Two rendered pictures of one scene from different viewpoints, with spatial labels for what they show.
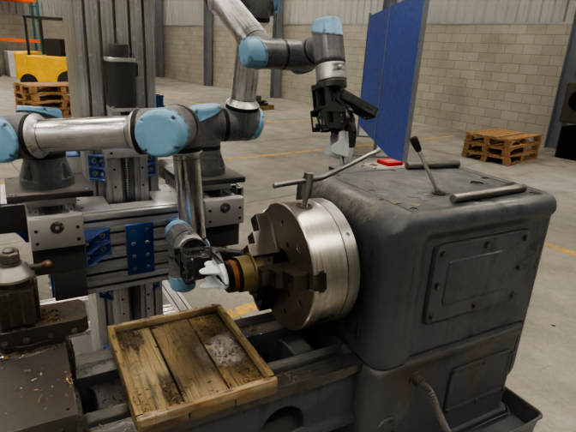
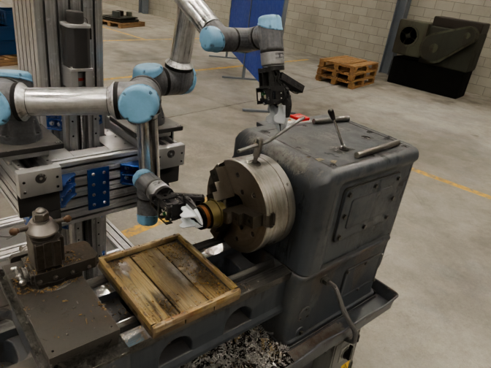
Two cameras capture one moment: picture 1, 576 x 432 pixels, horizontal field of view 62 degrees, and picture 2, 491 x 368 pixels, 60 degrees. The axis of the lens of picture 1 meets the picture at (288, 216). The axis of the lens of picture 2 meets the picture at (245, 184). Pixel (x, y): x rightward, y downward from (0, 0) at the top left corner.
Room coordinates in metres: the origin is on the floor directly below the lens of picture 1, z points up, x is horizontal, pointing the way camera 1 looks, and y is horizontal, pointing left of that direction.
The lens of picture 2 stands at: (-0.13, 0.28, 1.76)
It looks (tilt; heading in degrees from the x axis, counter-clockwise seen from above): 26 degrees down; 346
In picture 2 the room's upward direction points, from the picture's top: 8 degrees clockwise
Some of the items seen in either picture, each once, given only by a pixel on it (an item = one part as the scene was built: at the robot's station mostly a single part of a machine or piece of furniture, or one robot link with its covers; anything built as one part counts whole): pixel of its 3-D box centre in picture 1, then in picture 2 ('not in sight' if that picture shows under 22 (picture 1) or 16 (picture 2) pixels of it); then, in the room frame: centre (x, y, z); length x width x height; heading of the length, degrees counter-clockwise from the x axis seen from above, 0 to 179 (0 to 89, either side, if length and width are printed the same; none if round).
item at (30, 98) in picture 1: (56, 102); not in sight; (9.57, 4.71, 0.36); 1.26 x 0.86 x 0.73; 141
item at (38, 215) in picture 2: (9, 255); (40, 213); (0.86, 0.55, 1.17); 0.04 x 0.04 x 0.03
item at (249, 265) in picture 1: (243, 273); (210, 214); (1.02, 0.10, 1.08); 0.09 x 0.09 x 0.09; 31
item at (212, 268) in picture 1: (212, 271); (189, 215); (0.98, 0.16, 1.10); 0.09 x 0.06 x 0.03; 29
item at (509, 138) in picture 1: (501, 145); (347, 71); (8.44, -3.70, 0.22); 1.25 x 0.86 x 0.44; 132
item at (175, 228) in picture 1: (182, 238); (147, 184); (1.22, 0.29, 1.08); 0.11 x 0.08 x 0.09; 29
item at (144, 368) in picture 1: (186, 357); (167, 277); (0.95, 0.22, 0.89); 0.36 x 0.30 x 0.04; 29
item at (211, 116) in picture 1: (205, 123); (148, 81); (1.64, 0.30, 1.33); 0.13 x 0.12 x 0.14; 120
